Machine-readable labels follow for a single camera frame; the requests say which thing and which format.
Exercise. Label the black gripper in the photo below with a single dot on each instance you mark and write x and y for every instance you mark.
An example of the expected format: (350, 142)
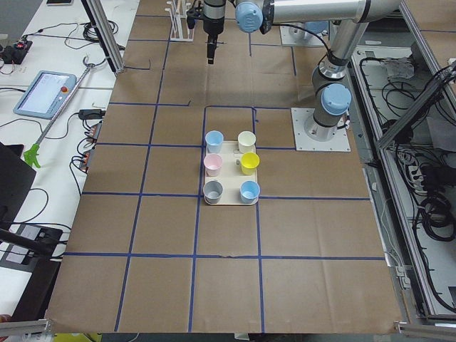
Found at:
(212, 26)

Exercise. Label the light blue cup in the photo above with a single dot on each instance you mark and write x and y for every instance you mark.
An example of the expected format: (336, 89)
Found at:
(214, 140)

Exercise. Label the cream white cup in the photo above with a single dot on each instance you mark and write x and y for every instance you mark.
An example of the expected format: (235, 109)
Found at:
(246, 141)

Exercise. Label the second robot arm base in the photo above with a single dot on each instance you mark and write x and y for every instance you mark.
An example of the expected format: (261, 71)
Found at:
(308, 34)

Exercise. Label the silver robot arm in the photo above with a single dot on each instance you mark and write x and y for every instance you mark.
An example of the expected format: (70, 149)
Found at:
(354, 16)

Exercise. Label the pink cup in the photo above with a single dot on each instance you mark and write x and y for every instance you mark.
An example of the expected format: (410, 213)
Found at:
(213, 164)

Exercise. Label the yellow cup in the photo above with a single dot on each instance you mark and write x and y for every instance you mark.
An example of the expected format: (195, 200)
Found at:
(249, 163)

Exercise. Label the grey cup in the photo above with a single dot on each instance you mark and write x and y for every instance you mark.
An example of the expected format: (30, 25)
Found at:
(212, 192)

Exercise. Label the blue cup front right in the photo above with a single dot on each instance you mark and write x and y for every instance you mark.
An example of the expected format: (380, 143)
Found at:
(249, 192)

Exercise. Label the beige plastic tray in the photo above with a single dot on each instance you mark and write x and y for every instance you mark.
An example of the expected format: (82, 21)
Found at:
(231, 176)

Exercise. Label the black power adapter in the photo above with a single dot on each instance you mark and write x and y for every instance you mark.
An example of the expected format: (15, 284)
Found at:
(91, 114)

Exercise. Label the blue teach pendant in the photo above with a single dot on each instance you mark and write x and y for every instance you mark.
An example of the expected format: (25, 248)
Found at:
(45, 95)

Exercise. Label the black monitor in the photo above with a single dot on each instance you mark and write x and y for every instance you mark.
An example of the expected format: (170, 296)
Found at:
(16, 180)

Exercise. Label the white wire cup rack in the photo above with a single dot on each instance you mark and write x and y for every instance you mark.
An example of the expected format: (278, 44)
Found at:
(177, 10)

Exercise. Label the aluminium frame post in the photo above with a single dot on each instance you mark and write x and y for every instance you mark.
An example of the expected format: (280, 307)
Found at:
(97, 17)

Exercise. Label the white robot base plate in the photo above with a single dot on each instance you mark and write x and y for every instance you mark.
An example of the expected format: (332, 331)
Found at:
(308, 136)

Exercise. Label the metal reacher grabber green handle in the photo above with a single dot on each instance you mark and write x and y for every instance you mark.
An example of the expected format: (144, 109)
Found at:
(30, 156)

